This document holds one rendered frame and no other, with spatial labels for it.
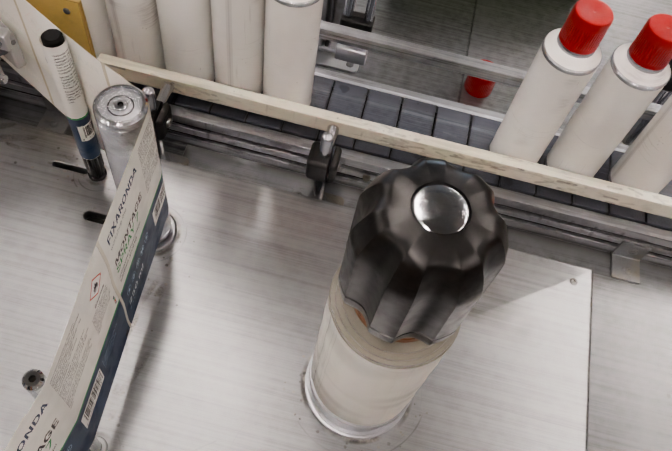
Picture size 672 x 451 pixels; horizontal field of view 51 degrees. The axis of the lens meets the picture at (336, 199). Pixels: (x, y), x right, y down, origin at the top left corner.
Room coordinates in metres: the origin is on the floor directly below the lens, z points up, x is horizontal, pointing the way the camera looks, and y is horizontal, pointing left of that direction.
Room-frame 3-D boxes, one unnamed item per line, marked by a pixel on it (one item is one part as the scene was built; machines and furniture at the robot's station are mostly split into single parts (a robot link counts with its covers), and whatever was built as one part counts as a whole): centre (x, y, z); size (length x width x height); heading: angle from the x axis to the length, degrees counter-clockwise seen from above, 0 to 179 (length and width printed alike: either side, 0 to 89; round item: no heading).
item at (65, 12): (0.45, 0.32, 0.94); 0.10 x 0.01 x 0.09; 87
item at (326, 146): (0.38, 0.02, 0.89); 0.03 x 0.03 x 0.12; 87
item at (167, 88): (0.41, 0.19, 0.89); 0.06 x 0.03 x 0.12; 177
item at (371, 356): (0.18, -0.05, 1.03); 0.09 x 0.09 x 0.30
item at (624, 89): (0.46, -0.23, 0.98); 0.05 x 0.05 x 0.20
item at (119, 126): (0.28, 0.16, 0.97); 0.05 x 0.05 x 0.19
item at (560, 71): (0.46, -0.17, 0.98); 0.05 x 0.05 x 0.20
